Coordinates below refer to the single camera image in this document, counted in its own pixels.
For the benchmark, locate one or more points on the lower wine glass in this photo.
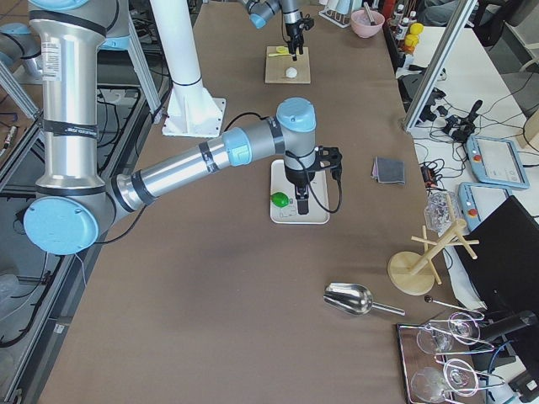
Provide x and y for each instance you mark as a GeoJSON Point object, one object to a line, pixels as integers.
{"type": "Point", "coordinates": [455, 379]}

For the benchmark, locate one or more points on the lower blue teach pendant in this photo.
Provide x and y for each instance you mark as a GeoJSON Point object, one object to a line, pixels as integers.
{"type": "Point", "coordinates": [479, 200]}

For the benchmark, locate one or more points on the white wire rack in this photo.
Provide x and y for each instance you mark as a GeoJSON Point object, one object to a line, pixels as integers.
{"type": "Point", "coordinates": [337, 11]}

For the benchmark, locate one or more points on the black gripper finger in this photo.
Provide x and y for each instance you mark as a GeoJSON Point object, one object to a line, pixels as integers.
{"type": "Point", "coordinates": [302, 199]}
{"type": "Point", "coordinates": [292, 50]}
{"type": "Point", "coordinates": [299, 48]}

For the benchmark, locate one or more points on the blue teach pendant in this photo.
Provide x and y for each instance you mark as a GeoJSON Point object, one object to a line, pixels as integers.
{"type": "Point", "coordinates": [479, 200]}
{"type": "Point", "coordinates": [496, 161]}

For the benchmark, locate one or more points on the pink ribbed bowl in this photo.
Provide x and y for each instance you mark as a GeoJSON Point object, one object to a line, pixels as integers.
{"type": "Point", "coordinates": [362, 26]}

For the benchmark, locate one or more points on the aluminium frame post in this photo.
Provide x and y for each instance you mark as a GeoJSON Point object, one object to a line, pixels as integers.
{"type": "Point", "coordinates": [452, 31]}

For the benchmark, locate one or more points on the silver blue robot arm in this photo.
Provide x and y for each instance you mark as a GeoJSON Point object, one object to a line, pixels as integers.
{"type": "Point", "coordinates": [261, 12]}
{"type": "Point", "coordinates": [74, 206]}

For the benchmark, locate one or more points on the wine glass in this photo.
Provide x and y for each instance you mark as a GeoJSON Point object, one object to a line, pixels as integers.
{"type": "Point", "coordinates": [455, 379]}
{"type": "Point", "coordinates": [441, 335]}

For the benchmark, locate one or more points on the wooden cutting board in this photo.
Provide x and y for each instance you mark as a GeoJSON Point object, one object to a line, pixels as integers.
{"type": "Point", "coordinates": [275, 67]}

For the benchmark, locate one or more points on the metal scoop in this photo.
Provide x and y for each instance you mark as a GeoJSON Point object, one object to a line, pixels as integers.
{"type": "Point", "coordinates": [355, 299]}

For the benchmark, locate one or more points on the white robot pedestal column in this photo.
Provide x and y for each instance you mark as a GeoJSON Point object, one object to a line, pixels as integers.
{"type": "Point", "coordinates": [192, 111]}

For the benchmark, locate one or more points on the wooden mug tree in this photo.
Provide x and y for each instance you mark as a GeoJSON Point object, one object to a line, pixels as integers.
{"type": "Point", "coordinates": [415, 274]}

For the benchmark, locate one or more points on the beige rectangular tray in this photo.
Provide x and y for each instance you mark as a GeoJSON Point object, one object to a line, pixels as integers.
{"type": "Point", "coordinates": [289, 214]}

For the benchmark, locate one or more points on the grey folded cloth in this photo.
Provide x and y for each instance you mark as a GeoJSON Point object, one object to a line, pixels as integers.
{"type": "Point", "coordinates": [386, 170]}

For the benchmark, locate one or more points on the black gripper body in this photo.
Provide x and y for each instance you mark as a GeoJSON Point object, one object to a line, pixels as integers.
{"type": "Point", "coordinates": [291, 29]}
{"type": "Point", "coordinates": [298, 178]}

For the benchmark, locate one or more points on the upper wine glass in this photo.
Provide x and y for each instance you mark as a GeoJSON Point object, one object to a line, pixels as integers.
{"type": "Point", "coordinates": [441, 335]}

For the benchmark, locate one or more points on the clear glass cup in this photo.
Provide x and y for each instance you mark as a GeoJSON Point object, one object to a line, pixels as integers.
{"type": "Point", "coordinates": [441, 210]}

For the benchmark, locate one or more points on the upper blue teach pendant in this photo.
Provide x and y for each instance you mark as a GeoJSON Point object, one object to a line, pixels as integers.
{"type": "Point", "coordinates": [496, 161]}

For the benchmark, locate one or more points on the black monitor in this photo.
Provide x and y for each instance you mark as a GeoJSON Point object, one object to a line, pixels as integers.
{"type": "Point", "coordinates": [505, 273]}

